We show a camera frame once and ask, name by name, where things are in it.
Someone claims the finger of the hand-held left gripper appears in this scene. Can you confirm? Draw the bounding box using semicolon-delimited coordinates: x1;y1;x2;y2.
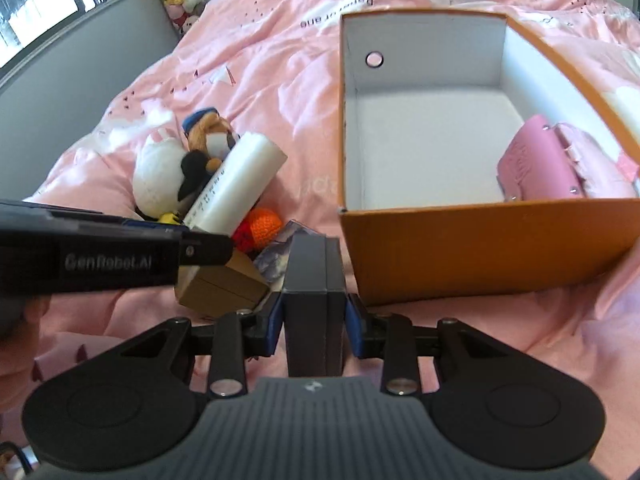
121;216;191;235
177;232;235;267

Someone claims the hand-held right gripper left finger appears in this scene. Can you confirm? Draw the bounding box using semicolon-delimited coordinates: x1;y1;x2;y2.
120;292;286;400

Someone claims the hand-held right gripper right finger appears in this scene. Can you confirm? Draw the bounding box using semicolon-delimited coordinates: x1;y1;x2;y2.
345;292;506;396

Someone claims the red crochet strawberry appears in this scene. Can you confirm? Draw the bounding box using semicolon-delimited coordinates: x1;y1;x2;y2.
231;224;257;252

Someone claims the dark grey box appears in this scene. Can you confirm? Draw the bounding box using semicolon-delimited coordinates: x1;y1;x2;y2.
281;232;347;379

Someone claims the white printed tube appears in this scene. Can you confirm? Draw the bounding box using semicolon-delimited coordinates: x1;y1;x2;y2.
181;131;289;237

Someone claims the small brown cardboard box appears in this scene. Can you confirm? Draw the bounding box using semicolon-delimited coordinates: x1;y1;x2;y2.
174;249;272;320

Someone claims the penguin plush toy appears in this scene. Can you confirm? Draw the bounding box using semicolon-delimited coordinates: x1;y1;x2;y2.
131;129;227;224

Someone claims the orange crochet ball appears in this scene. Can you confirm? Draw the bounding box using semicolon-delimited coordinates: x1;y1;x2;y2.
244;208;284;249

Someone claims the purple patterned packet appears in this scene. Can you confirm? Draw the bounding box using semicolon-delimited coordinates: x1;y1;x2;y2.
251;219;327;292

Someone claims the brown bear plush toy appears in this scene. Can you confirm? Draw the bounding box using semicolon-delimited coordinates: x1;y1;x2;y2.
180;107;242;162

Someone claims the pink printed blanket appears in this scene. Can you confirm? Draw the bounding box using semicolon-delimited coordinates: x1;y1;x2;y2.
25;0;640;411

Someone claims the pink embossed wallet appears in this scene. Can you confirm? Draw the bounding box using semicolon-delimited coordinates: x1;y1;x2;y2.
496;114;595;204

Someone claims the window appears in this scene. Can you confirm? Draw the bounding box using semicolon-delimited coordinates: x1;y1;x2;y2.
0;0;119;70

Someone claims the light pink pouch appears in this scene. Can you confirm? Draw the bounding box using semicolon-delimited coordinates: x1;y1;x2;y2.
552;122;640;200

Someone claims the black cable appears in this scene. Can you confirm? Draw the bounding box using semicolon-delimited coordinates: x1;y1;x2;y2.
0;441;33;477

